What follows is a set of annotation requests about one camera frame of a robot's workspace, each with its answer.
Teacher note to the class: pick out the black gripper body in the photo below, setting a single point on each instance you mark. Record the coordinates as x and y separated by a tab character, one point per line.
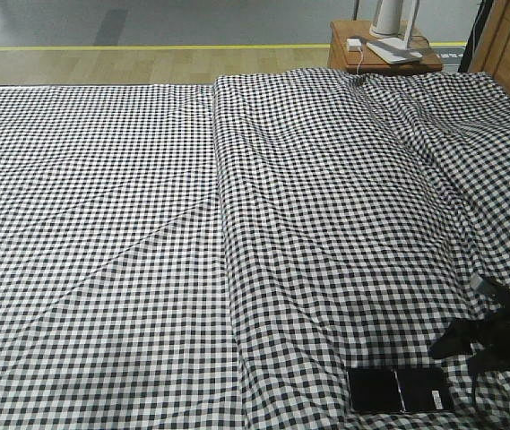
493	334

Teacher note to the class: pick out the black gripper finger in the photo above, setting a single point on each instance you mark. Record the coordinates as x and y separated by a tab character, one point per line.
457	339
497	291

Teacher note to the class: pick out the black smartphone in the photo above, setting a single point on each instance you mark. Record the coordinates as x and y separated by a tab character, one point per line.
402	390

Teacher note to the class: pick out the white desk lamp base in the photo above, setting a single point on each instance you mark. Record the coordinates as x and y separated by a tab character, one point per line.
394	50

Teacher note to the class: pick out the checkered bed sheet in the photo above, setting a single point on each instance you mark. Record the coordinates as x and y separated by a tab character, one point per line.
113	303

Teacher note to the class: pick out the checkered folded duvet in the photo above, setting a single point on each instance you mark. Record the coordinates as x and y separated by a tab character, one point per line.
355	211

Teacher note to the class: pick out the wooden nightstand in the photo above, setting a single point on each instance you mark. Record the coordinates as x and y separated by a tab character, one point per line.
366	61

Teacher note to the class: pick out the white cylindrical appliance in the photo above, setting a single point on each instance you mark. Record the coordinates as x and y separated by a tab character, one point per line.
387	19

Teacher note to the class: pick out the white charger with cable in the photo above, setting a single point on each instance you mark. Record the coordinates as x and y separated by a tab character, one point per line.
355	45

